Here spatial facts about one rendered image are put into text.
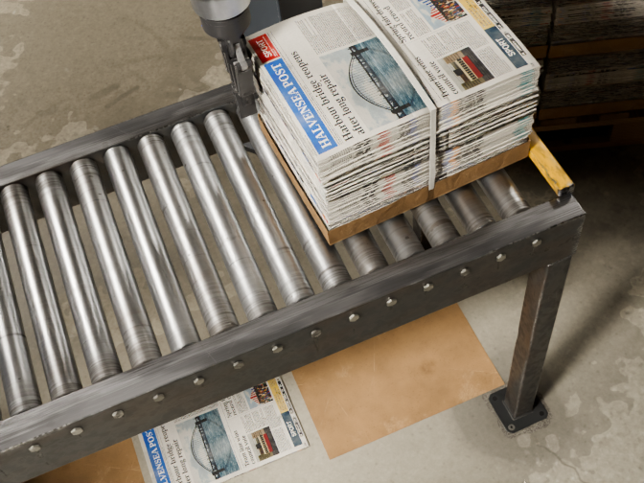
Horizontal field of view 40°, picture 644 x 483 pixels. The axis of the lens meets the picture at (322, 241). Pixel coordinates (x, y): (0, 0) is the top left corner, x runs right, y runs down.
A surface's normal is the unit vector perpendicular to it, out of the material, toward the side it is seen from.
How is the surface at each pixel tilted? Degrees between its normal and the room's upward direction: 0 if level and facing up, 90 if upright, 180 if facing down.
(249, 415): 0
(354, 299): 0
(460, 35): 3
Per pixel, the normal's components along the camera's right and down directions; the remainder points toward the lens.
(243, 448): -0.08, -0.56
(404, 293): 0.38, 0.75
